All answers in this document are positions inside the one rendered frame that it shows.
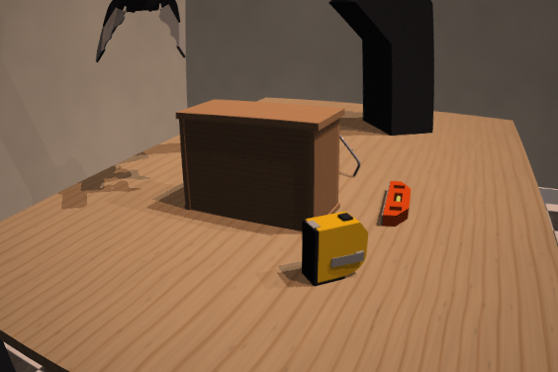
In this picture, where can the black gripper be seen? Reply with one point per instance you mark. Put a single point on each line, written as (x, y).
(169, 14)

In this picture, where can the yellow tape measure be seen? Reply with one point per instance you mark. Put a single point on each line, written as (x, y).
(333, 246)

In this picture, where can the brown wooden cabinet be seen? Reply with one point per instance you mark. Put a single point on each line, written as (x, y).
(267, 163)

